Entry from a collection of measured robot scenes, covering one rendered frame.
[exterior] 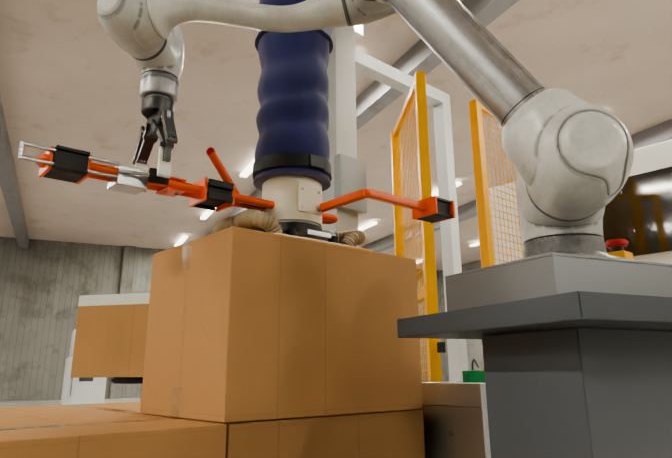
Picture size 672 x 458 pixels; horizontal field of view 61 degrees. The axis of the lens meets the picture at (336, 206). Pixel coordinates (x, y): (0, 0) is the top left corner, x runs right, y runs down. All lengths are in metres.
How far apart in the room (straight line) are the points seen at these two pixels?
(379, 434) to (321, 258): 0.45
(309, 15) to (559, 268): 0.80
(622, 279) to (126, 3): 1.12
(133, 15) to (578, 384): 1.12
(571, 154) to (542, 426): 0.48
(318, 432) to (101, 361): 1.90
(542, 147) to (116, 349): 2.46
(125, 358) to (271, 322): 1.82
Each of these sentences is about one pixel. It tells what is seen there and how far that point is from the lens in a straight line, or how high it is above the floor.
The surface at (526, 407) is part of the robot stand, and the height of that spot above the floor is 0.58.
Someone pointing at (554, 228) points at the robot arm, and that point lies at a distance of 1.19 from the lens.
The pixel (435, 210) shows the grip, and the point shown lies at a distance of 1.57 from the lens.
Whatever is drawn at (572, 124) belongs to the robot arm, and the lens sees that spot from 0.99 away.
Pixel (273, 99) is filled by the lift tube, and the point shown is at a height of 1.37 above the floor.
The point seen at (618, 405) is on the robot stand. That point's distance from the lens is 1.12.
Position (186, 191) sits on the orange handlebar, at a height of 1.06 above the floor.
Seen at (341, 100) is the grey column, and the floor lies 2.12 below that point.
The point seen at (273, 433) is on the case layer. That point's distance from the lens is 1.30.
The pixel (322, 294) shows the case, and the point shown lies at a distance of 1.38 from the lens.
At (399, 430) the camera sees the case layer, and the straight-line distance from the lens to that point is 1.56.
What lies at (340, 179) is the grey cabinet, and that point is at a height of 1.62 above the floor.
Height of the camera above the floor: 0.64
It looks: 16 degrees up
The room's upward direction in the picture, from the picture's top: straight up
